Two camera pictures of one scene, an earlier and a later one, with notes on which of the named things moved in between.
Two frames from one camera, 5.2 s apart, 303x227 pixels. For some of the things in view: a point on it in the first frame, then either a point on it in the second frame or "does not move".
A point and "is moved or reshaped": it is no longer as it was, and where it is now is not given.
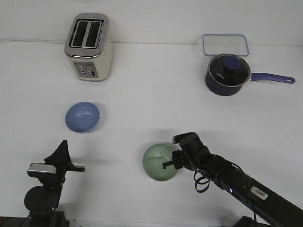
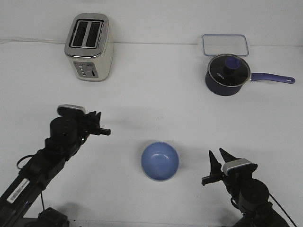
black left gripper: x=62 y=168 -> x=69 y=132
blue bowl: x=82 y=117 is moved or reshaped
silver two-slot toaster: x=89 y=47 does not move
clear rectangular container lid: x=216 y=44 does not move
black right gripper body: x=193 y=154 -> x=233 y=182
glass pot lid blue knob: x=229 y=70 does not move
